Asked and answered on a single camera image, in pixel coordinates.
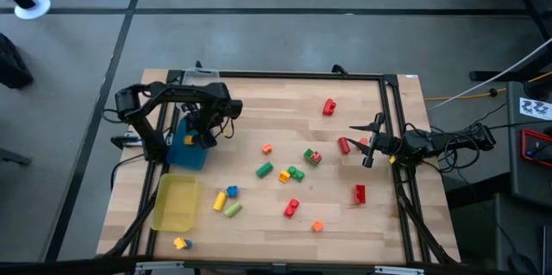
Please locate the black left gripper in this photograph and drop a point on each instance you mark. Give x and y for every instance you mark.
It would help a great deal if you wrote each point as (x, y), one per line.
(207, 128)

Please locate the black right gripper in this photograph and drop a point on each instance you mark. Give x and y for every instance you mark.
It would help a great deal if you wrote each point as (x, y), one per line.
(388, 145)

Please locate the orange cylinder block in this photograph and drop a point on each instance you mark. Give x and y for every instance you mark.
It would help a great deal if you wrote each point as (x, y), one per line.
(364, 141)

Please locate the yellow small block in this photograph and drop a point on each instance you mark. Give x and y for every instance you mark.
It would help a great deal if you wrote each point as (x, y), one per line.
(284, 176)
(188, 139)
(179, 243)

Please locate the red cylinder block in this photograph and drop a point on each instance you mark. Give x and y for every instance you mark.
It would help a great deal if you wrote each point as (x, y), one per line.
(343, 145)

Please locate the red double block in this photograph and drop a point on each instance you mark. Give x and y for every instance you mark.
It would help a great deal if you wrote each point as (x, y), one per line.
(291, 208)
(329, 107)
(360, 194)

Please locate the orange small block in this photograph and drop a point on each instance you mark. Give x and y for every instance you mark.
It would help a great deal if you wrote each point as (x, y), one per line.
(318, 226)
(267, 148)

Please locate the dark green cylinder block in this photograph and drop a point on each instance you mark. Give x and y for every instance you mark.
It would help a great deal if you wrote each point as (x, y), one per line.
(264, 170)

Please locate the green double block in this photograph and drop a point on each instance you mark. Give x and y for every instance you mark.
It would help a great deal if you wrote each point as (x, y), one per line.
(296, 174)

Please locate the light green cylinder block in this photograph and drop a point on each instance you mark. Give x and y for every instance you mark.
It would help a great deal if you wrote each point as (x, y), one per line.
(233, 209)

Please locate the blue cylinder block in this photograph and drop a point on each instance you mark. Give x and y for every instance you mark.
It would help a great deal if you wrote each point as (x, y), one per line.
(189, 245)

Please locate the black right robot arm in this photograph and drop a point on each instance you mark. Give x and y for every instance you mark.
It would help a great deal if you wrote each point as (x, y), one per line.
(453, 139)

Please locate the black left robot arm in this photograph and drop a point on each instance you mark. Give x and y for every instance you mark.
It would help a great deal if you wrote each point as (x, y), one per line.
(181, 91)

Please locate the blue plastic bin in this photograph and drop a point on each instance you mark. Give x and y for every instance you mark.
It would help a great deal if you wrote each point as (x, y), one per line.
(185, 156)

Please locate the clear plastic bin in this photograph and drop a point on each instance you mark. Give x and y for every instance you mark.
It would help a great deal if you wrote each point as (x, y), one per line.
(200, 77)

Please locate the black clamp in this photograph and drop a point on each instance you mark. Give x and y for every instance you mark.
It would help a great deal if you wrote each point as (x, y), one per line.
(198, 66)
(339, 69)

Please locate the yellow plastic bin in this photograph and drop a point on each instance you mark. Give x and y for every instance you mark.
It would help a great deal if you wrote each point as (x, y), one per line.
(174, 201)

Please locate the black equipment case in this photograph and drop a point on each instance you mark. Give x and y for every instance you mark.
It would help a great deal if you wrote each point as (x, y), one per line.
(517, 171)

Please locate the red-rimmed black device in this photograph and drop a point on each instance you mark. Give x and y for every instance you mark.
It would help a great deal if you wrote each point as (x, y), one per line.
(537, 148)

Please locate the white printed sticker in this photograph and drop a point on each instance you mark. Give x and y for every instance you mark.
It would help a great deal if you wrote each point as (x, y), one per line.
(536, 108)

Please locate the dark grey cabinet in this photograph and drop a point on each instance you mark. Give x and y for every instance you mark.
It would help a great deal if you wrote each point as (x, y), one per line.
(522, 232)

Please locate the grey metal foot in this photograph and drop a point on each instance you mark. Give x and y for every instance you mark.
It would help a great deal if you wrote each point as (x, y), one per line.
(15, 157)

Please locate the black bag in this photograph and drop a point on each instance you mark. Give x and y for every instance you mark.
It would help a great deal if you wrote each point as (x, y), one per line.
(13, 66)

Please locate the black aluminium table frame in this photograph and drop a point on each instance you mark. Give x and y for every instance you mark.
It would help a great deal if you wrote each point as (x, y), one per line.
(280, 74)

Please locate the silver bracket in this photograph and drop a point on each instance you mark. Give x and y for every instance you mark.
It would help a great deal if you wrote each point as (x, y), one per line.
(399, 270)
(157, 265)

